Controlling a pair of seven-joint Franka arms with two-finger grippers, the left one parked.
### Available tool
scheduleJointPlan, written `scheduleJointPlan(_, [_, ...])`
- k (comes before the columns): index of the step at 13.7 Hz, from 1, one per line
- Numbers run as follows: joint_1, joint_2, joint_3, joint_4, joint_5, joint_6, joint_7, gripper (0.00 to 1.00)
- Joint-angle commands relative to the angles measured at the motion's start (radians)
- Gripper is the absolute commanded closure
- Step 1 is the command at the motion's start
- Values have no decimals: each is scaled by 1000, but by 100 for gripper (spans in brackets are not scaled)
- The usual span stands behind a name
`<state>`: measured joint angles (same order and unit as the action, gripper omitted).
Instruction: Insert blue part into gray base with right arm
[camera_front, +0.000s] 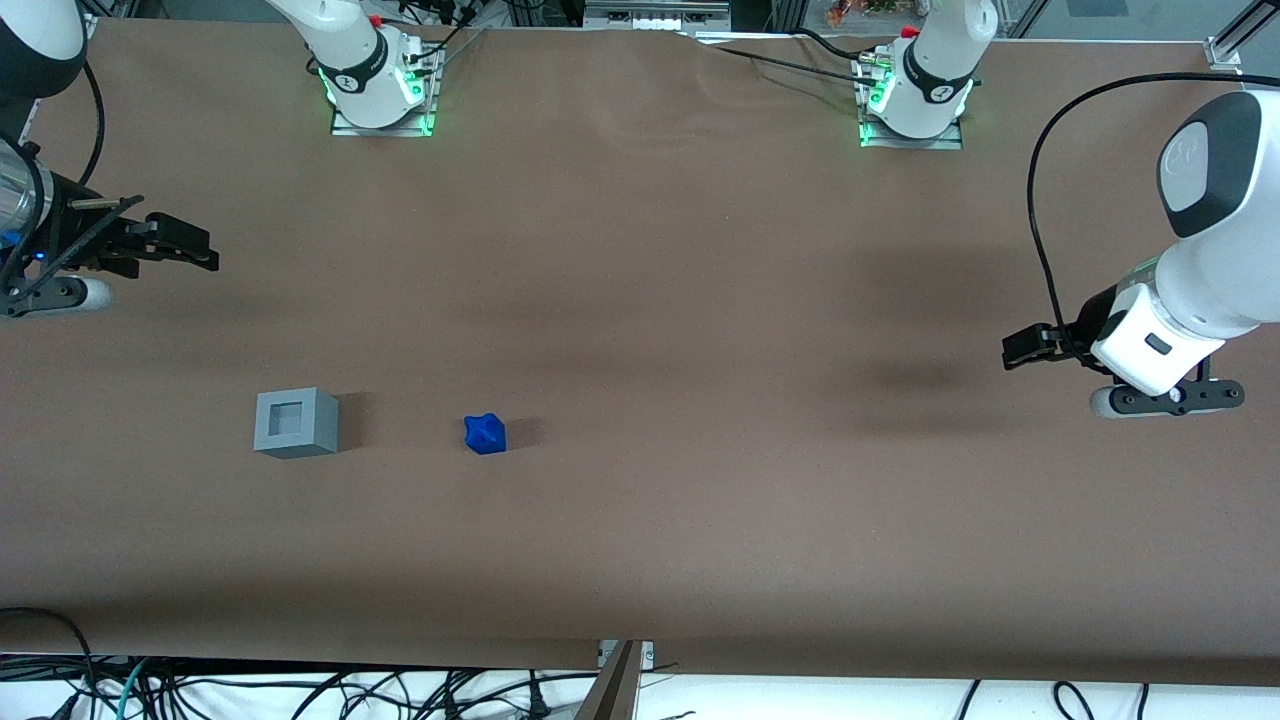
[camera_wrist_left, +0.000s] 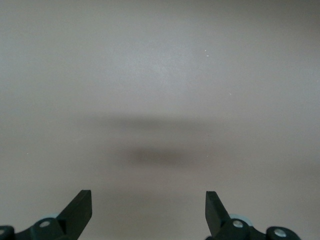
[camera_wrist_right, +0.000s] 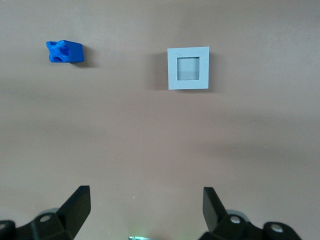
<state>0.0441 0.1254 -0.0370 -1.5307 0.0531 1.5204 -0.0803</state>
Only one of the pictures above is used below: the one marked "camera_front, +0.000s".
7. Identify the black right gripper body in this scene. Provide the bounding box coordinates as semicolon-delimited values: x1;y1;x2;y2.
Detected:
38;180;153;283

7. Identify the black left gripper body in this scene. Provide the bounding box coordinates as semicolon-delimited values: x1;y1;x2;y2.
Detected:
1072;284;1127;369

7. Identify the blue plastic part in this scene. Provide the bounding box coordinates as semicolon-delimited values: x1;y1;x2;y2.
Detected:
462;411;508;457

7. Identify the gray cube base with hole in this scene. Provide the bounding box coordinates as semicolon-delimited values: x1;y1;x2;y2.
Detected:
254;386;342;461

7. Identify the brown table cover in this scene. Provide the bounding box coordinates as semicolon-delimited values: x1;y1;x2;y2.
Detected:
0;17;1280;689

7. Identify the white power strip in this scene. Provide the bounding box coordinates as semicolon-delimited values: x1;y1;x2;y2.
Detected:
584;0;732;32

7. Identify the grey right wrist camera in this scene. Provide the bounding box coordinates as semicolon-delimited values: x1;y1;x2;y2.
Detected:
0;277;114;320

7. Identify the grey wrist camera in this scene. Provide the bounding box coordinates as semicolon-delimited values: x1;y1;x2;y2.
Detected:
0;277;114;320
1089;377;1247;420

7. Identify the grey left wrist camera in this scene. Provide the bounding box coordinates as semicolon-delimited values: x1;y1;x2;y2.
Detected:
1089;377;1247;420

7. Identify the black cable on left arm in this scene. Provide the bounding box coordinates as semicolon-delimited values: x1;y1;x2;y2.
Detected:
1027;72;1280;363

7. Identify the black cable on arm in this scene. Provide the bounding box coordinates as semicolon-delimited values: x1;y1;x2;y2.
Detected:
78;58;107;191
1027;72;1280;363

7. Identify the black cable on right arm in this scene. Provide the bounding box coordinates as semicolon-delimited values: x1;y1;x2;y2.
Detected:
78;58;107;191

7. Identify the metal base plate of left arm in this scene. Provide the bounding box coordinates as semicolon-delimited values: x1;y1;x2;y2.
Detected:
856;52;967;152

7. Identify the metal base plate of right arm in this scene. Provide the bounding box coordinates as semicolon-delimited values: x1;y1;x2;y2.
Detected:
329;40;443;139

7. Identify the black cable across table cover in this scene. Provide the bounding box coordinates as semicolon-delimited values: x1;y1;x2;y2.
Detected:
698;28;883;89

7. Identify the black looped floor cable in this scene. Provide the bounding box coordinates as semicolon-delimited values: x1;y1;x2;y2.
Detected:
0;606;99;720

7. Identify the teal floor cable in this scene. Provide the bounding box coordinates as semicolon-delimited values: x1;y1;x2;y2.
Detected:
95;657;156;720

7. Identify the aluminium profile bracket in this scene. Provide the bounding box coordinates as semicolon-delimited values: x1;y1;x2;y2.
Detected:
574;639;657;720

